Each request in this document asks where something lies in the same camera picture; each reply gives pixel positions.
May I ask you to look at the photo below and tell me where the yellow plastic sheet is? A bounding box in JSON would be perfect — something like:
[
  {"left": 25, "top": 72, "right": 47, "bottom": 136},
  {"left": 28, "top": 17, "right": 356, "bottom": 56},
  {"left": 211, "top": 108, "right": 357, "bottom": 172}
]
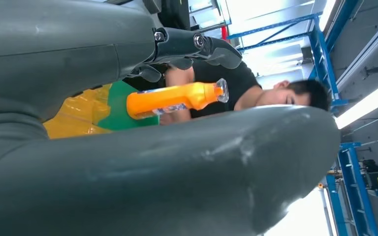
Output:
[{"left": 44, "top": 84, "right": 113, "bottom": 140}]

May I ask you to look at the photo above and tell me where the ceiling light tube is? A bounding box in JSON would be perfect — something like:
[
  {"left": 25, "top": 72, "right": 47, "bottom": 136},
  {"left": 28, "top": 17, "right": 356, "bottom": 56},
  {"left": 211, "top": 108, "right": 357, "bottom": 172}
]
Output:
[{"left": 334, "top": 76, "right": 378, "bottom": 130}]

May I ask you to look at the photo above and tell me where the blue steel shelving frame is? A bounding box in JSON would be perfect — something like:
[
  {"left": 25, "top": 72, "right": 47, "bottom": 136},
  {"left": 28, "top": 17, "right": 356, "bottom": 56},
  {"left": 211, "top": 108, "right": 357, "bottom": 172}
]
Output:
[{"left": 226, "top": 0, "right": 378, "bottom": 236}]

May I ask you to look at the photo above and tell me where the person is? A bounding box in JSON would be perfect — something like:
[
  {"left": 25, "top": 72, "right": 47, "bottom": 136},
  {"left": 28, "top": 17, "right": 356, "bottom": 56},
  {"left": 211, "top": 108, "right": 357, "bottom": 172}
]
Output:
[{"left": 124, "top": 60, "right": 331, "bottom": 126}]

